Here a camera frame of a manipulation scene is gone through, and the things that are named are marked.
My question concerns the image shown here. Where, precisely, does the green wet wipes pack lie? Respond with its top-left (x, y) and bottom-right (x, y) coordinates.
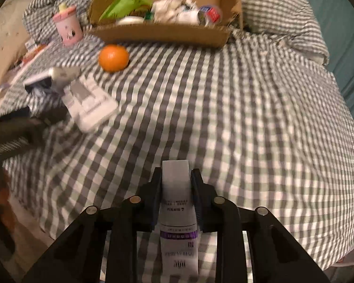
top-left (99, 0), bottom-right (152, 21)

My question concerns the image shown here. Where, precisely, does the white handheld device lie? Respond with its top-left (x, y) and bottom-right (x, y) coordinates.
top-left (116, 16), bottom-right (145, 25)

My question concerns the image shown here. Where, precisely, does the orange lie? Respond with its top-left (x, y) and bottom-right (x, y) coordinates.
top-left (98, 44), bottom-right (130, 73)

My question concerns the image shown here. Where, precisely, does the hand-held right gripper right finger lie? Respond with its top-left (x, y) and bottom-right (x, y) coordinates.
top-left (190, 168), bottom-right (331, 283)

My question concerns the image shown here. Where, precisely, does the small cartons clutter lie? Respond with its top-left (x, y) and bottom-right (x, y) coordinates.
top-left (0, 38), bottom-right (52, 89)

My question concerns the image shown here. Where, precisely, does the white tube purple stripe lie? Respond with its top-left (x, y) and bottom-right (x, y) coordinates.
top-left (159, 160), bottom-right (199, 278)

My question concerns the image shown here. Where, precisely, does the white and black pack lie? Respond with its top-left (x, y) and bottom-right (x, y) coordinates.
top-left (24, 66), bottom-right (82, 96)

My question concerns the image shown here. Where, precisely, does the blue label plastic bottle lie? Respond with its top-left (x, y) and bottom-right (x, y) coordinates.
top-left (198, 4), bottom-right (223, 25)

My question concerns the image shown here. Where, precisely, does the white flat box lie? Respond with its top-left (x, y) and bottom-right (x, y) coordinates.
top-left (62, 75), bottom-right (119, 133)

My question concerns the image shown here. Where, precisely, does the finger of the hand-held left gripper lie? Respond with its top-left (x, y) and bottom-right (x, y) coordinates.
top-left (0, 106), bottom-right (70, 161)
top-left (0, 107), bottom-right (32, 120)

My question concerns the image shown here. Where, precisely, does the cardboard box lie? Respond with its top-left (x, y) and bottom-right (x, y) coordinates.
top-left (87, 0), bottom-right (244, 49)

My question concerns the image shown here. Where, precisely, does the grey checked blanket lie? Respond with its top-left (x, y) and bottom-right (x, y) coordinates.
top-left (2, 0), bottom-right (354, 272)

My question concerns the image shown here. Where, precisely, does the pink sippy cup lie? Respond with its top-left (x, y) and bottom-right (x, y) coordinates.
top-left (53, 2), bottom-right (84, 47)

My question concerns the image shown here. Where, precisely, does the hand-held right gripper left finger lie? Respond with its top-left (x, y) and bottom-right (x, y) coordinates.
top-left (22, 166), bottom-right (163, 283)

